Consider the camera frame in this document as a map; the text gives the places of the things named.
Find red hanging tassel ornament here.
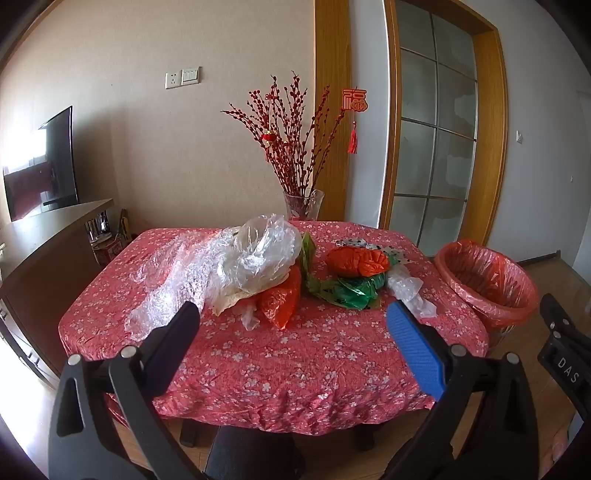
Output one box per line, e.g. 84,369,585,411
341,85,370,156

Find orange plastic bag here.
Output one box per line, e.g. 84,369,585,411
257,265,304,331

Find small clear plastic bag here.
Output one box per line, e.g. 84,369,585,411
385,265,438,320

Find dark green plastic bag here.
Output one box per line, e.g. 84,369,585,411
331,271,392,311

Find wooden door frame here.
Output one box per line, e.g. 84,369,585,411
379,0,509,251

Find crumpled clear plastic bag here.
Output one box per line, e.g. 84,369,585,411
215,213,304,298

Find red berry branches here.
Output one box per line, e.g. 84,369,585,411
222,71,348,198

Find orange-red crumpled plastic bag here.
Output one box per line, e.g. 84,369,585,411
326,246,391,278

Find frosted glass sliding door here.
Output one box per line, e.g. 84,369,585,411
394,0,479,246

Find brown wooden cabinet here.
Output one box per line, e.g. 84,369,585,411
0,198,115,389

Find small red lantern ornament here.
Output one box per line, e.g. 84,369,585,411
261,104,279,149

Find black and white patterned bag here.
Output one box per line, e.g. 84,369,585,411
335,237,410,267

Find black chair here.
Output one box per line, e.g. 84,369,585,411
204,425,307,480

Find wastebasket with red liner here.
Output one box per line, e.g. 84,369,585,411
433,239,540,348

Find large clear plastic bag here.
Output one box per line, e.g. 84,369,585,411
126,226,241,343

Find flat screen television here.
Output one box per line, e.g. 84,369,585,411
2,106,79,223

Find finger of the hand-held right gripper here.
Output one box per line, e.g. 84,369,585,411
539,293,579,345

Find light green paw-print bag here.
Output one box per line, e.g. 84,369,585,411
298,231,354,302

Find red box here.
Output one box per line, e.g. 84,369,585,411
91,237,122,267

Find wooden wall pillar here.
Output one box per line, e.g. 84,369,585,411
314,0,355,222

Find glass vase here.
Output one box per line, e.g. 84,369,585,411
283,188,325,222

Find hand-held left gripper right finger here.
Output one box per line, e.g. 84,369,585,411
381,300,541,480

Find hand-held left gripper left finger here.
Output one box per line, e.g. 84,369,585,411
48,301,204,480

